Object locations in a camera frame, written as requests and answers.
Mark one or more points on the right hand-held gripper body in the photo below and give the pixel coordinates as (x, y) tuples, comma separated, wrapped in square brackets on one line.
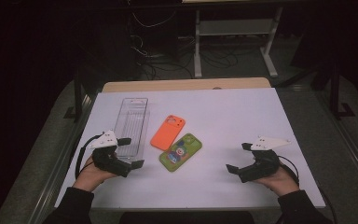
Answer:
[(262, 166)]

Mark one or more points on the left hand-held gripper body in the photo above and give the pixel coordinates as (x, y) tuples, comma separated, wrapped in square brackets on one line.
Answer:
[(107, 161)]

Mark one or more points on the clear plastic container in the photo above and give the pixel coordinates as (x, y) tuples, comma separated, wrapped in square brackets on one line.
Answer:
[(133, 121)]

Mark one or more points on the orange phone case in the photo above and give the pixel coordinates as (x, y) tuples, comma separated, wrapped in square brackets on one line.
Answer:
[(166, 133)]

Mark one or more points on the green phone case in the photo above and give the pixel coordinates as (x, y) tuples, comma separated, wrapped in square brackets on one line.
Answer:
[(180, 152)]

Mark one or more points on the person's left hand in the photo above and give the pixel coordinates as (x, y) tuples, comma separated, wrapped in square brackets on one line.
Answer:
[(88, 179)]

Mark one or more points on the person's right hand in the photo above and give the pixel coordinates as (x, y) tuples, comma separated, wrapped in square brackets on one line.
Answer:
[(281, 183)]

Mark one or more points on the black metal stand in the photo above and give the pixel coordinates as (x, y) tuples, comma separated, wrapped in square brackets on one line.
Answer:
[(334, 93), (77, 93)]

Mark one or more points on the white metal stand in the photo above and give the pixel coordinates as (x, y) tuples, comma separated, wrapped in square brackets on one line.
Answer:
[(197, 46)]

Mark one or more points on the grey metal rail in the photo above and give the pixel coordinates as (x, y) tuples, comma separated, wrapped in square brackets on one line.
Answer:
[(56, 174), (348, 146)]

